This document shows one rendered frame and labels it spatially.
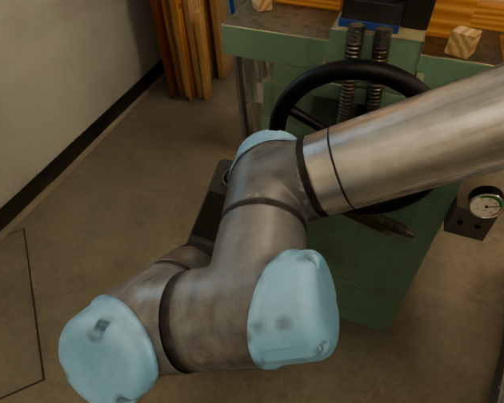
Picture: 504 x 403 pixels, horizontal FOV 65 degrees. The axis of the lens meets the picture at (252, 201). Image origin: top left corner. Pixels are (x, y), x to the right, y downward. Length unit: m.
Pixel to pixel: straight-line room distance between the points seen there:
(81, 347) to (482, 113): 0.31
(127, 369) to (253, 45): 0.67
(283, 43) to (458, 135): 0.55
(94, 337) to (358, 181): 0.22
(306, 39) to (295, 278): 0.60
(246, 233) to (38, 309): 1.31
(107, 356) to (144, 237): 1.34
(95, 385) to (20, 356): 1.18
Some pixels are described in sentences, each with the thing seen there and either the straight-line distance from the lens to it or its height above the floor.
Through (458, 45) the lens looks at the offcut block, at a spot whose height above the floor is 0.92.
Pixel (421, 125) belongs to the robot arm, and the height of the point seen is 1.04.
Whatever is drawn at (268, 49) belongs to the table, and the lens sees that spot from 0.83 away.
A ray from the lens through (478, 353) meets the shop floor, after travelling 1.49.
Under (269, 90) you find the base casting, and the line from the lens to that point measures 0.86.
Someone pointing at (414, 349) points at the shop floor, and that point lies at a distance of 1.41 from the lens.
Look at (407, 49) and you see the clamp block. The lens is 0.67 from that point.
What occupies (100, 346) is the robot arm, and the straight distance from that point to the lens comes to 0.30.
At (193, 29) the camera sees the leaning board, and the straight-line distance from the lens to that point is 2.25.
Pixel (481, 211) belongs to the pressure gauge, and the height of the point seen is 0.64.
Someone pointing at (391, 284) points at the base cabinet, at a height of 0.26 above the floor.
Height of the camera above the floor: 1.20
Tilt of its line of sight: 45 degrees down
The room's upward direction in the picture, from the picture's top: straight up
